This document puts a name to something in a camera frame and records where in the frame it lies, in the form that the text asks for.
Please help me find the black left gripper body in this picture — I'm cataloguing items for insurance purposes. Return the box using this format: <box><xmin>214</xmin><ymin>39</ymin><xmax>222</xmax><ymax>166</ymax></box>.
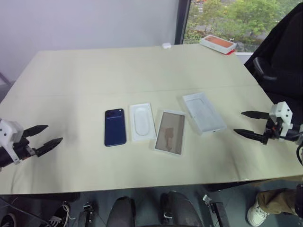
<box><xmin>13</xmin><ymin>135</ymin><xmax>40</xmax><ymax>162</ymax></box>

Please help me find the dark blue smartphone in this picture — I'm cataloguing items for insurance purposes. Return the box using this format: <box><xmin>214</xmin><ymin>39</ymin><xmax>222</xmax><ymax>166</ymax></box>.
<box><xmin>104</xmin><ymin>108</ymin><xmax>127</xmax><ymax>147</ymax></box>

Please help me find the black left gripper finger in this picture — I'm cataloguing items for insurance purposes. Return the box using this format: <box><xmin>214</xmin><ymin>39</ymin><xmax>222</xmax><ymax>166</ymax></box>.
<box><xmin>22</xmin><ymin>124</ymin><xmax>49</xmax><ymax>139</ymax></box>
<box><xmin>35</xmin><ymin>137</ymin><xmax>64</xmax><ymax>158</ymax></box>

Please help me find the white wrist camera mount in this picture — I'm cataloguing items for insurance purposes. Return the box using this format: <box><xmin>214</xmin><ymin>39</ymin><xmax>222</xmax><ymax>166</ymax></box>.
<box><xmin>269</xmin><ymin>101</ymin><xmax>293</xmax><ymax>130</ymax></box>
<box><xmin>0</xmin><ymin>119</ymin><xmax>25</xmax><ymax>165</ymax></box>

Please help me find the white moulded insert tray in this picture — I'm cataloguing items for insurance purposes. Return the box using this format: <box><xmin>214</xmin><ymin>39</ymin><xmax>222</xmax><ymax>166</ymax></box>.
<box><xmin>129</xmin><ymin>102</ymin><xmax>157</xmax><ymax>143</ymax></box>

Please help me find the black metal bracket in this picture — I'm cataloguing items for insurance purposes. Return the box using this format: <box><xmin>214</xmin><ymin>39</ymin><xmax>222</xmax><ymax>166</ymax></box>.
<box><xmin>202</xmin><ymin>193</ymin><xmax>225</xmax><ymax>227</ymax></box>
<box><xmin>82</xmin><ymin>201</ymin><xmax>95</xmax><ymax>227</ymax></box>

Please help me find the box lid with phone picture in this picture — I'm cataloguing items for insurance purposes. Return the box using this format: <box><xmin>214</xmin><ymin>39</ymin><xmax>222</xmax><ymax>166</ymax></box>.
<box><xmin>154</xmin><ymin>108</ymin><xmax>187</xmax><ymax>157</ymax></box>

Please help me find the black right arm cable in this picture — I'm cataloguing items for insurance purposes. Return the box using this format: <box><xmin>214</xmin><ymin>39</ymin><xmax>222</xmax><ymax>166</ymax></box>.
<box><xmin>296</xmin><ymin>143</ymin><xmax>303</xmax><ymax>166</ymax></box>

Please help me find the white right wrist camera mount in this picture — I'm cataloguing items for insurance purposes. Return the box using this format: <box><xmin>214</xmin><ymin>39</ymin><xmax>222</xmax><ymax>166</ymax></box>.
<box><xmin>269</xmin><ymin>101</ymin><xmax>293</xmax><ymax>130</ymax></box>

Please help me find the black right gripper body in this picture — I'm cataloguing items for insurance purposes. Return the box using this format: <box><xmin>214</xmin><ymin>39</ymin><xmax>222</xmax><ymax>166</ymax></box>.
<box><xmin>261</xmin><ymin>117</ymin><xmax>285</xmax><ymax>143</ymax></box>

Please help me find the dark office chair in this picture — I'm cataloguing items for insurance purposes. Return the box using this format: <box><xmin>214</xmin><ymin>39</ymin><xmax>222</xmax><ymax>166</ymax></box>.
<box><xmin>243</xmin><ymin>2</ymin><xmax>303</xmax><ymax>133</ymax></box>

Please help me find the open white phone box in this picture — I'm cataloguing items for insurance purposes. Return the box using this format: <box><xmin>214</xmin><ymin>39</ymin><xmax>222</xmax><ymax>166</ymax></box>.
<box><xmin>181</xmin><ymin>91</ymin><xmax>228</xmax><ymax>137</ymax></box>

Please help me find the dark window frame post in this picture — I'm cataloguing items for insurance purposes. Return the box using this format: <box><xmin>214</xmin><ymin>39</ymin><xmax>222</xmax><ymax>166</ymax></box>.
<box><xmin>174</xmin><ymin>0</ymin><xmax>192</xmax><ymax>45</ymax></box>

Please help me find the dark rounded shape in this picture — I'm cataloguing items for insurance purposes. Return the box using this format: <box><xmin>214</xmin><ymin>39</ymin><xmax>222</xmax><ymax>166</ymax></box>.
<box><xmin>110</xmin><ymin>196</ymin><xmax>137</xmax><ymax>227</ymax></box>
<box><xmin>160</xmin><ymin>190</ymin><xmax>204</xmax><ymax>227</ymax></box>

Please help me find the tan trouser leg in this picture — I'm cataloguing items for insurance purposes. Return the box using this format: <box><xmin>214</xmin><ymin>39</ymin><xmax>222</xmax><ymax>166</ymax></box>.
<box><xmin>257</xmin><ymin>188</ymin><xmax>298</xmax><ymax>216</ymax></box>

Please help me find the orange and white box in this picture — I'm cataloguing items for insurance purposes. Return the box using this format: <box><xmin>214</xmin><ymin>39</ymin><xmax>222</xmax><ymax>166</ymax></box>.
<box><xmin>199</xmin><ymin>35</ymin><xmax>238</xmax><ymax>54</ymax></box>

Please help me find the black sneaker with white laces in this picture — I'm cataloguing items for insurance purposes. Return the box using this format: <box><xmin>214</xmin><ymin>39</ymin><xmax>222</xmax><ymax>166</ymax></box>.
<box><xmin>48</xmin><ymin>200</ymin><xmax>72</xmax><ymax>227</ymax></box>

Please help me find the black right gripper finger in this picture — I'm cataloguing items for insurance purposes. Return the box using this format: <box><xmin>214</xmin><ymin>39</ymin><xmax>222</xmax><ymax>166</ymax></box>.
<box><xmin>233</xmin><ymin>128</ymin><xmax>268</xmax><ymax>145</ymax></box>
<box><xmin>241</xmin><ymin>110</ymin><xmax>271</xmax><ymax>120</ymax></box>

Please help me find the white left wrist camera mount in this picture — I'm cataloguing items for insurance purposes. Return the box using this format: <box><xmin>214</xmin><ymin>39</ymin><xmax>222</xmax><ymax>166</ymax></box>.
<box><xmin>0</xmin><ymin>119</ymin><xmax>25</xmax><ymax>165</ymax></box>

